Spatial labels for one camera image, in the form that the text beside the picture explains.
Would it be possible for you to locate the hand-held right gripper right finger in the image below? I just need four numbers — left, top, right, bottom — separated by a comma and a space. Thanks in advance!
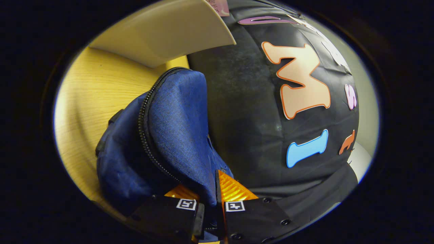
216, 169, 299, 244

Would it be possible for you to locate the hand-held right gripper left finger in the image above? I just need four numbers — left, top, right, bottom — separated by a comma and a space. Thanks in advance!
130, 184, 205, 244

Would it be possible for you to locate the blue schoolbag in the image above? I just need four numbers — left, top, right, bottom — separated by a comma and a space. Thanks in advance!
96, 67, 234, 238

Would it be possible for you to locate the white plastic bookshelf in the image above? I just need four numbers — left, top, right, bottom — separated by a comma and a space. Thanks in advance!
89, 0, 237, 68

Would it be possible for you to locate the pink cover book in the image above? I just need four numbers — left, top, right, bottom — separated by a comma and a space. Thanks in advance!
206, 0, 230, 17

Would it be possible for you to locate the black backdrop cloth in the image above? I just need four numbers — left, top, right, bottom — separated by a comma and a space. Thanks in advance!
187, 0, 360, 227

